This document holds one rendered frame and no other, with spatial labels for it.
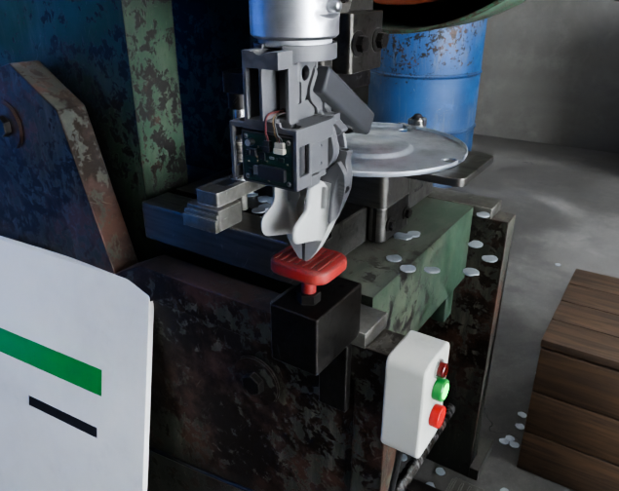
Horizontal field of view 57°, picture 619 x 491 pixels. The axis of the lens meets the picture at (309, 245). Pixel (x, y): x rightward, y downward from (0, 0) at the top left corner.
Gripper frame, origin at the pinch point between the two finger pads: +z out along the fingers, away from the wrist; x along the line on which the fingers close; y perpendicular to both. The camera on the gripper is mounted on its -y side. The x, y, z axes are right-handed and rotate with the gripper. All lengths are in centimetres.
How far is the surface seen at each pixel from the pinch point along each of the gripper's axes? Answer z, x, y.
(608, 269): 77, 18, -183
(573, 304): 42, 18, -82
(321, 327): 7.7, 3.0, 2.3
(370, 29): -18.1, -11.5, -33.8
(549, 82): 37, -51, -363
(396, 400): 19.8, 8.7, -5.2
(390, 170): -1.2, -2.4, -23.7
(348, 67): -13.4, -11.9, -28.2
